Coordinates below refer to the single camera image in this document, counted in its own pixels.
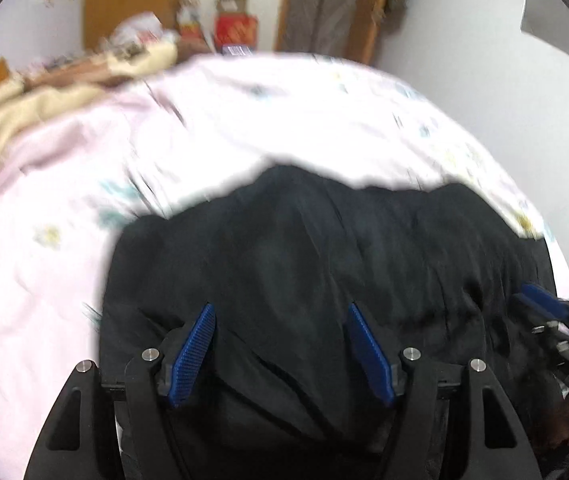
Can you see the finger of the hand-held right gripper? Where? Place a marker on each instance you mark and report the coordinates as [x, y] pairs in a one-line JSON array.
[[527, 305], [547, 297]]

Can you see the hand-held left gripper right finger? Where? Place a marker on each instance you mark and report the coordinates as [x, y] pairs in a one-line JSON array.
[[369, 355]]

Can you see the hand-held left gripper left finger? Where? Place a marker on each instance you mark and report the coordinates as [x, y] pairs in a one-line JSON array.
[[194, 355]]

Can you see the black puffer jacket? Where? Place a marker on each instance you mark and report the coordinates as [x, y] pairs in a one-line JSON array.
[[314, 260]]

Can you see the bed with pink floral sheet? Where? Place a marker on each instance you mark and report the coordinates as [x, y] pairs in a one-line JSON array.
[[244, 115]]

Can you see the brown dog print blanket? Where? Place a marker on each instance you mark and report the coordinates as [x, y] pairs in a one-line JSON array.
[[24, 105]]

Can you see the red gift box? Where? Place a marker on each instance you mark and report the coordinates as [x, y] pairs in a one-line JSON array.
[[235, 31]]

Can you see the white plastic bag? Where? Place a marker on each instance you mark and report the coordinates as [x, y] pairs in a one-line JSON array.
[[139, 27]]

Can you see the snack bag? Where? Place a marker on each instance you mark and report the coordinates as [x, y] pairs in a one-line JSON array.
[[190, 17]]

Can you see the wooden door with curtain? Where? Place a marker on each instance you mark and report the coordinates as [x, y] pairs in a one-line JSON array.
[[324, 10]]

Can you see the cardboard box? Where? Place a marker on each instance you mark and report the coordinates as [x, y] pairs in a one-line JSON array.
[[232, 2]]

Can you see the wooden wardrobe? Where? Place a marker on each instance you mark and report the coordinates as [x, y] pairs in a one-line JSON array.
[[129, 5]]

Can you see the grey wall panel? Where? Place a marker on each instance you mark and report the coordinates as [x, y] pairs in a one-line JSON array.
[[550, 22]]

